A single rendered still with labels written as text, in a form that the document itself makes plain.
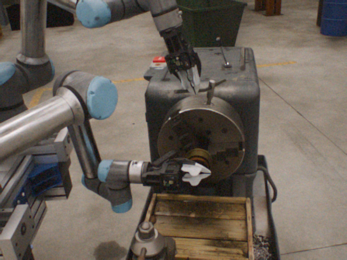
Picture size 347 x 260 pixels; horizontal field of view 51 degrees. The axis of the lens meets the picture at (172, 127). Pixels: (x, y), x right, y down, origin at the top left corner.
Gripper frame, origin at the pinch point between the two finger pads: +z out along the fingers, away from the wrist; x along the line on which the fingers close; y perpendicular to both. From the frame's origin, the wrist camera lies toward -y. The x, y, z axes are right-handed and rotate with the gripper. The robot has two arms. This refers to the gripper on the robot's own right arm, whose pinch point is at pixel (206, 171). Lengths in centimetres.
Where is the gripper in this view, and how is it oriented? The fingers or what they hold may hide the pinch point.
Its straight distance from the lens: 117.4
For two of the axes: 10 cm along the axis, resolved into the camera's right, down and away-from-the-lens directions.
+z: 9.8, 0.2, -1.8
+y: -1.7, 4.6, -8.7
